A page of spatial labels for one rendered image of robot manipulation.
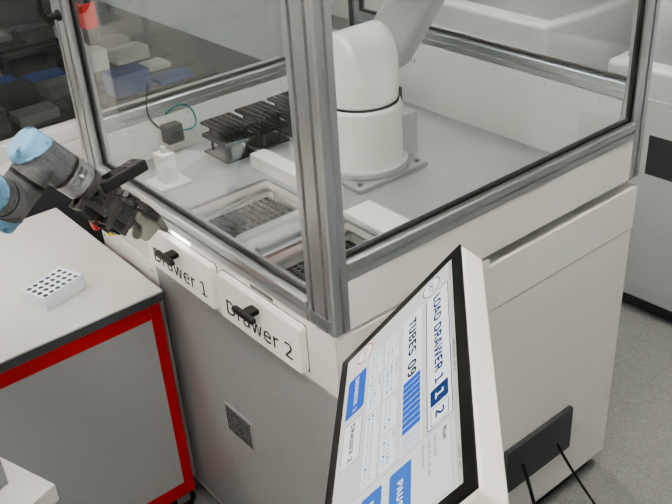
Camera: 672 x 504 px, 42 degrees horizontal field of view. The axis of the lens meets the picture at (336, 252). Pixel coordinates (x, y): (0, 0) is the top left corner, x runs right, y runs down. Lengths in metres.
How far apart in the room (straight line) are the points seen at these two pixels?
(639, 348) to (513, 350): 1.21
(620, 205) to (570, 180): 0.25
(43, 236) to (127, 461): 0.65
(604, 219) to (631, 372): 1.05
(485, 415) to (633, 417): 1.89
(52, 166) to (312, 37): 0.59
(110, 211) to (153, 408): 0.73
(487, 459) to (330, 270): 0.61
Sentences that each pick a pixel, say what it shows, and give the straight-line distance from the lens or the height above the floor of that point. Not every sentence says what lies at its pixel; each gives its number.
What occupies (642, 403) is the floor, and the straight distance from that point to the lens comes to 3.02.
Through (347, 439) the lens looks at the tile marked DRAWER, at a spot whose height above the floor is 1.00.
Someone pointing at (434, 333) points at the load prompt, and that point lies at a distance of 1.28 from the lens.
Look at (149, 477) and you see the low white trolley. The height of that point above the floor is 0.22.
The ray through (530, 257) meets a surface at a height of 0.88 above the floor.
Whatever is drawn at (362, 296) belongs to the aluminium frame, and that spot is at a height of 1.00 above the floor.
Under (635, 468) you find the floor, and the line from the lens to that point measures 2.79.
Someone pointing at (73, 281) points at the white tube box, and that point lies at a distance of 2.23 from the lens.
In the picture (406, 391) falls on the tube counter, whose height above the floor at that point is 1.10.
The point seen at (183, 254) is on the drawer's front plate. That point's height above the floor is 0.92.
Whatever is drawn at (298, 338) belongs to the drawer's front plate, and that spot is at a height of 0.91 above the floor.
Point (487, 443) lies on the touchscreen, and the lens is 1.06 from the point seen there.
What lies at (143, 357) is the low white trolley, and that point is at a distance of 2.26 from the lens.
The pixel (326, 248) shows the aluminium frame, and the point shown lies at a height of 1.14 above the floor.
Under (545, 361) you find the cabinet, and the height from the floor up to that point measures 0.55.
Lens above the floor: 1.90
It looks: 31 degrees down
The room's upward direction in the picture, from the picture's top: 4 degrees counter-clockwise
